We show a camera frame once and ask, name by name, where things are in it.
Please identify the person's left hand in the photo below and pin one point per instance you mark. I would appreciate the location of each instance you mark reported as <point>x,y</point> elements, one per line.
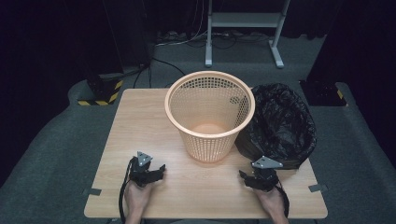
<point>137,197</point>

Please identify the black yellow striped stand base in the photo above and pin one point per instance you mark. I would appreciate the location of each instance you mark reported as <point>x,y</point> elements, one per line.
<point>104,91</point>

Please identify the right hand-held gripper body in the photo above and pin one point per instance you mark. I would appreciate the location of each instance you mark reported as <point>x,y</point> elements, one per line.
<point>264,177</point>

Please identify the white metal stand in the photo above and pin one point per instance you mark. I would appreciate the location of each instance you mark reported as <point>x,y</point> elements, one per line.
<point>244,19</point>

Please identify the black stand base yellow mark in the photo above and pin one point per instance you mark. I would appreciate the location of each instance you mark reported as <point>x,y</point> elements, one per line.
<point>322,93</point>

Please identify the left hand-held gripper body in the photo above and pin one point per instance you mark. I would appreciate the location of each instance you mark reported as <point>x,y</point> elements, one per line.
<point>140,174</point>

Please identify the person's right hand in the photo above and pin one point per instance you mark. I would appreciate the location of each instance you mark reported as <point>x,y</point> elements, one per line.
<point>271,202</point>

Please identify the black plastic garbage bag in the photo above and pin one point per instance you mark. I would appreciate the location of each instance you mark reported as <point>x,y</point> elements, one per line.
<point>281,124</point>

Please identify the grey tape piece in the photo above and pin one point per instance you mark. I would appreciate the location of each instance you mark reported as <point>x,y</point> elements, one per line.
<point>318,188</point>
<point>92,192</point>

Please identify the orange plastic mesh basket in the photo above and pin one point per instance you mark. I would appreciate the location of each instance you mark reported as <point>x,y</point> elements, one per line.
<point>209,105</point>

